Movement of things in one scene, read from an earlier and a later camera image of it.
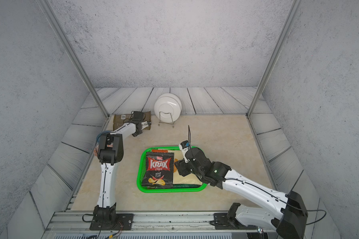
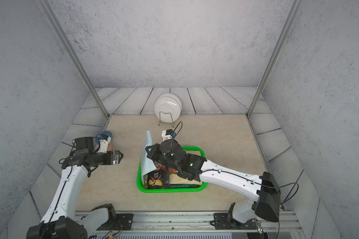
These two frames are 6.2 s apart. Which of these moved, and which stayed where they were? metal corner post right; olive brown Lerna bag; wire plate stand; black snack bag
Moved: olive brown Lerna bag
Stayed: metal corner post right; black snack bag; wire plate stand
